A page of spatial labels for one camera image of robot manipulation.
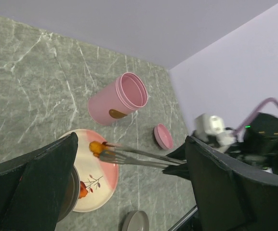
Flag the brown fried piece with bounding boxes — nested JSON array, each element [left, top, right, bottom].
[[89, 141, 109, 158]]

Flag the metal tongs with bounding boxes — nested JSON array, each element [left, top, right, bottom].
[[98, 142, 186, 169]]

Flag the pink round lid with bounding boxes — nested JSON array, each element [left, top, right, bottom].
[[154, 124, 173, 150]]

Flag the pink and cream plate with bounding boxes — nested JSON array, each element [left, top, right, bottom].
[[62, 129, 119, 213]]

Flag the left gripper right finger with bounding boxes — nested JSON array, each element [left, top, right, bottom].
[[185, 136, 278, 231]]

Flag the red orange fried piece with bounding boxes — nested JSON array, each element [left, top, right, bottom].
[[79, 181, 88, 199]]

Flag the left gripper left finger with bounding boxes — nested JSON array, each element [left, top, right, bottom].
[[0, 132, 78, 231]]

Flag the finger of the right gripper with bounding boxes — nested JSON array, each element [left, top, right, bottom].
[[162, 165, 190, 180], [166, 142, 186, 161]]

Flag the grey cylindrical container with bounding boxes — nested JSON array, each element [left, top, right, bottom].
[[57, 166, 80, 222]]

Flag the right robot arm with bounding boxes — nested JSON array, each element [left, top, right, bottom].
[[192, 113, 278, 175]]

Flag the pink cylindrical container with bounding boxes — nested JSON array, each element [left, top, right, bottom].
[[87, 72, 148, 126]]

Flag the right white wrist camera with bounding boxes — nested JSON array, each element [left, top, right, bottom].
[[193, 114, 236, 153]]

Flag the grey round lid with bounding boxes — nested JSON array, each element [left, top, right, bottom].
[[121, 210, 150, 231]]

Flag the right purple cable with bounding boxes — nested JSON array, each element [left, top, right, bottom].
[[235, 97, 278, 135]]

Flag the aluminium rail frame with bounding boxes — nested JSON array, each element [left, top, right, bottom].
[[168, 205, 198, 231]]

